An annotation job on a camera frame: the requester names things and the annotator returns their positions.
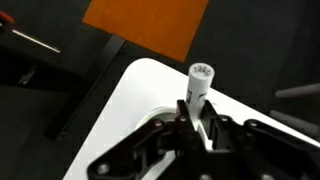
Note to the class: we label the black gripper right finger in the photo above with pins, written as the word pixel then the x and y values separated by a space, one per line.
pixel 266 143

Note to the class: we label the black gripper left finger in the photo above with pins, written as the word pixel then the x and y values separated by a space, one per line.
pixel 150 140

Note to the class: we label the white marker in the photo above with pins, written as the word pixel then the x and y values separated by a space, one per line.
pixel 199 83

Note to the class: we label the gray rod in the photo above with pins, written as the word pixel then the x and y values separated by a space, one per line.
pixel 300 90
pixel 296 121

